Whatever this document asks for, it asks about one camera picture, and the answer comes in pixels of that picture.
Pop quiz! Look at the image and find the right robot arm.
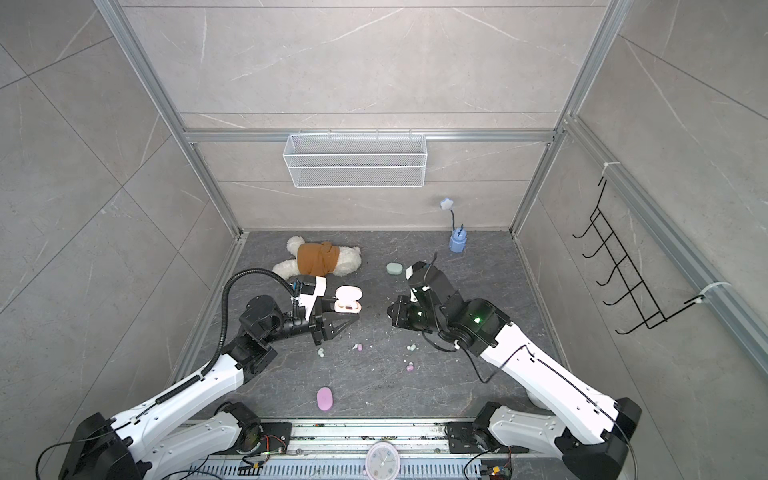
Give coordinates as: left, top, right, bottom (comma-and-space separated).
387, 261, 642, 479

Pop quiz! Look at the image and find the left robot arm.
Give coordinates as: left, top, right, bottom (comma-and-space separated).
58, 268, 363, 479

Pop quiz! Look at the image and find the mint green charging case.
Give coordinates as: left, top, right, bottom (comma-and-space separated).
386, 262, 404, 276

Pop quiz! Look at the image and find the white plush dog brown shirt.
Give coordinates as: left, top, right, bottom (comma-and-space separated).
272, 236, 362, 280

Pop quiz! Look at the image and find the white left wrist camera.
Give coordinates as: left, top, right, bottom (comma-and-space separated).
296, 275, 327, 320

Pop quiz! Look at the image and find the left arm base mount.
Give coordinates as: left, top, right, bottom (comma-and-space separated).
235, 422, 293, 455

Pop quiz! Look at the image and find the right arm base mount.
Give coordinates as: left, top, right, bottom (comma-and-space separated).
444, 421, 530, 454

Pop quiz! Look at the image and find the white wire wall basket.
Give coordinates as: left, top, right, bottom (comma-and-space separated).
283, 133, 428, 189

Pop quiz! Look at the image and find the black wall hook rack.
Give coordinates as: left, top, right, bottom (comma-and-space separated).
571, 177, 705, 336

